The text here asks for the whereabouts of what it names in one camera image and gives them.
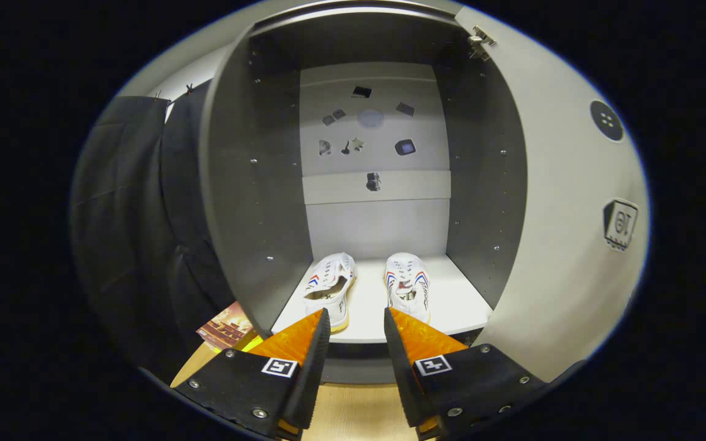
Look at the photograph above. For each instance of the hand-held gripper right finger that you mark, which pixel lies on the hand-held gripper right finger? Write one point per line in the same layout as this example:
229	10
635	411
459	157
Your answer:
403	380

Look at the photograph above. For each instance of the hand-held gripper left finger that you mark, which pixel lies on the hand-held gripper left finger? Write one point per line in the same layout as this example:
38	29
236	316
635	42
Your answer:
310	380

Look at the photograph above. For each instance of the white striped sneaker shoe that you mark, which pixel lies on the white striped sneaker shoe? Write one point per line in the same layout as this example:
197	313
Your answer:
328	285
408	285

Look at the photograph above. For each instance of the dark grey shoe cabinet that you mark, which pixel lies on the dark grey shoe cabinet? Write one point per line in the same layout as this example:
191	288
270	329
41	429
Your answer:
255	214

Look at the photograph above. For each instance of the beige shoe cabinet door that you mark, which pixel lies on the beige shoe cabinet door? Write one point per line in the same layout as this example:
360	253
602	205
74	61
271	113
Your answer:
561	245

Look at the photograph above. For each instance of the yellow book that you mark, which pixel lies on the yellow book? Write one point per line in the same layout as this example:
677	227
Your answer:
254	343

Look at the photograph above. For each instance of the brown cover book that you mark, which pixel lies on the brown cover book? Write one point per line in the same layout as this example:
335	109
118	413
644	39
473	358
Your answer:
227	324

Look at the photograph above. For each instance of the black backdrop cloth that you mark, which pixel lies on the black backdrop cloth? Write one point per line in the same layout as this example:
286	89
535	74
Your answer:
132	233

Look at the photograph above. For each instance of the row of black clips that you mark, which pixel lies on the row of black clips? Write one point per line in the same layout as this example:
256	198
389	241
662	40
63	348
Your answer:
189	89

